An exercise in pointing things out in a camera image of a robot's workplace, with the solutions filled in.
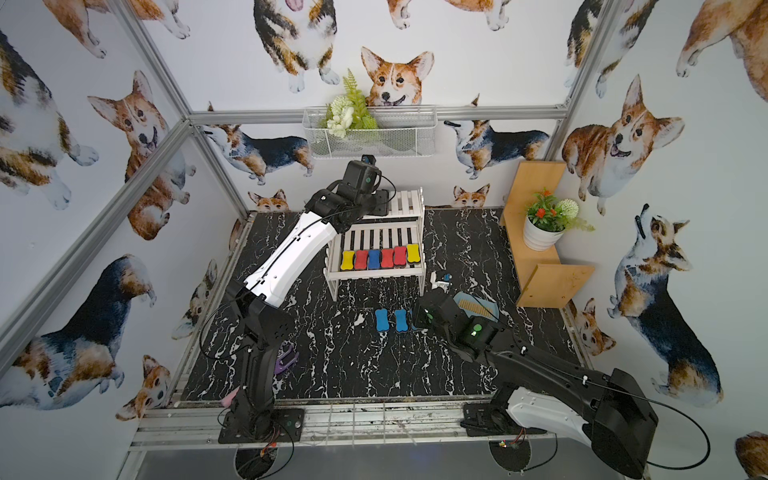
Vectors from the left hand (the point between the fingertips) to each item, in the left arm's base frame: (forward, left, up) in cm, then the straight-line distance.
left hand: (377, 189), depth 83 cm
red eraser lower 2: (-11, -2, -17) cm, 21 cm away
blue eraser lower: (-11, +2, -18) cm, 21 cm away
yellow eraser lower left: (-13, +10, -18) cm, 24 cm away
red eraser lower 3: (-10, -6, -18) cm, 21 cm away
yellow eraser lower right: (-9, -10, -18) cm, 22 cm away
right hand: (-25, -12, -16) cm, 32 cm away
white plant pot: (-5, -50, -18) cm, 53 cm away
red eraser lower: (-11, +6, -19) cm, 22 cm away
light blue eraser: (-25, 0, -30) cm, 39 cm away
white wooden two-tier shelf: (-5, -2, -20) cm, 20 cm away
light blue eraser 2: (-25, -6, -32) cm, 41 cm away
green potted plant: (-2, -52, -9) cm, 53 cm away
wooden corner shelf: (-21, -45, -16) cm, 52 cm away
